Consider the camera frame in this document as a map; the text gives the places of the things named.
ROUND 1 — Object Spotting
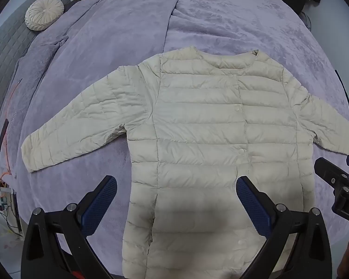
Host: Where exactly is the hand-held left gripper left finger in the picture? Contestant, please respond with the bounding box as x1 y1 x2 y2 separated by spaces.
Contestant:
21 175 117 279

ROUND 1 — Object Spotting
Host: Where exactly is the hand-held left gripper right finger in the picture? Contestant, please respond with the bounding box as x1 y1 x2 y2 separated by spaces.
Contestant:
236 176 332 279

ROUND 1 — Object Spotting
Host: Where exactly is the cream puffer jacket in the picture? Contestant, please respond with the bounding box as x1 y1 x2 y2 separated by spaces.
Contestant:
21 46 349 279

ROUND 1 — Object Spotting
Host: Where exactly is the small electronics box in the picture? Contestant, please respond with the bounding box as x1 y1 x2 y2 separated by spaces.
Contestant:
0 182 18 218

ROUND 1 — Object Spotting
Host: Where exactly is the purple plush blanket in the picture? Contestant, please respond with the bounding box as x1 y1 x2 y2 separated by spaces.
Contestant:
0 0 349 279

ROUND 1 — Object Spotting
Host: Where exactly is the grey quilted headboard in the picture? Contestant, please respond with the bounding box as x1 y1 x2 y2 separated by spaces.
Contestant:
0 0 73 163

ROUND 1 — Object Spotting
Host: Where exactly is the round cream pleated pillow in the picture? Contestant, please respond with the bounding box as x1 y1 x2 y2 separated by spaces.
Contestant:
25 0 65 31

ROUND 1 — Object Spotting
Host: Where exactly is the orange cable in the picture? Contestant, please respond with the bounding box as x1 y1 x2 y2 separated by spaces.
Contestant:
0 78 24 192

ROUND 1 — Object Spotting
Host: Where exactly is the black fabric strap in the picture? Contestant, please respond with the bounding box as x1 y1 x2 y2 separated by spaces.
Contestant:
0 119 10 152

